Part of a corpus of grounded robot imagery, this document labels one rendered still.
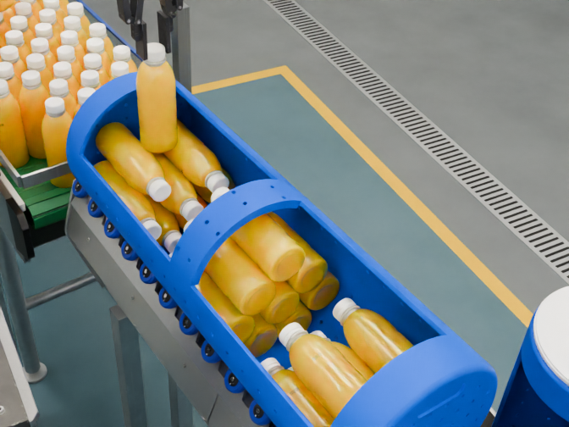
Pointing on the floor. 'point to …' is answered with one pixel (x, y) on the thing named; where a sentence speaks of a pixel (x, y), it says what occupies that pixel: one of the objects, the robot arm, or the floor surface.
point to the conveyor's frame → (19, 230)
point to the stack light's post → (182, 47)
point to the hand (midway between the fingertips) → (152, 36)
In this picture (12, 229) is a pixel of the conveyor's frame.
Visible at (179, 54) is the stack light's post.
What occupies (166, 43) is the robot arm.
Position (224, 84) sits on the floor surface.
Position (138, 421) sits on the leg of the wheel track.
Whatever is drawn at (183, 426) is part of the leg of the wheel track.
